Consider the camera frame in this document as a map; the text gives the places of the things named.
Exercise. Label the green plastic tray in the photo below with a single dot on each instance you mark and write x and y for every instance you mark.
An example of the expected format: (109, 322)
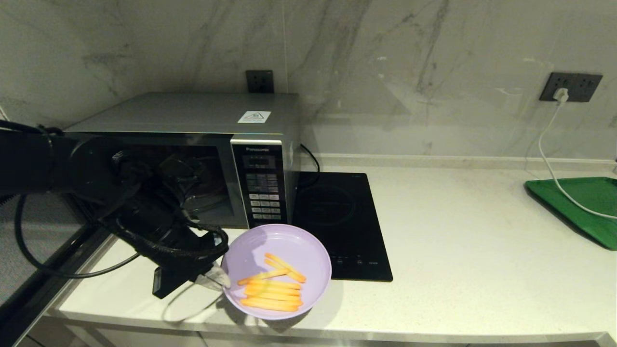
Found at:
(593, 197)

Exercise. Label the white warning sticker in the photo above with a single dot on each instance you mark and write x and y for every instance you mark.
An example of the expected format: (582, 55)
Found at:
(254, 117)

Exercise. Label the wrapped left gripper finger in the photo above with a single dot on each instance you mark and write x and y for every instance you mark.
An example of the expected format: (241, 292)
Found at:
(217, 279)

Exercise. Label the black induction cooktop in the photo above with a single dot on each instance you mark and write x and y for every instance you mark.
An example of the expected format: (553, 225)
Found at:
(337, 202)

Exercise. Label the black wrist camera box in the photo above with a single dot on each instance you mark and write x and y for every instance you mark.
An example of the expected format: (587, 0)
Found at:
(168, 284)

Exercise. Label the white power plug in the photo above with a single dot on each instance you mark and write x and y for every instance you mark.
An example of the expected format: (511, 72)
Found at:
(560, 95)

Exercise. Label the black wide wall socket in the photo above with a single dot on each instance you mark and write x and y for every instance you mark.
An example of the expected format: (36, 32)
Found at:
(583, 86)

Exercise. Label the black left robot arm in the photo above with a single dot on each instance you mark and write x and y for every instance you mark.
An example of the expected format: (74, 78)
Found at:
(33, 159)

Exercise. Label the silver Panasonic microwave body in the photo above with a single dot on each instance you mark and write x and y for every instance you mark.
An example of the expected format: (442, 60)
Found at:
(193, 111)

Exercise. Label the purple plastic plate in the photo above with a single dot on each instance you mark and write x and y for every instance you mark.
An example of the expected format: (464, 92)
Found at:
(250, 250)

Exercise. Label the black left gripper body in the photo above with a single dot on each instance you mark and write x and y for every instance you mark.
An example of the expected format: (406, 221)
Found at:
(188, 238)

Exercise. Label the glass microwave door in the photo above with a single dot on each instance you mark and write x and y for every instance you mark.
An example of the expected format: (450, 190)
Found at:
(9, 270)

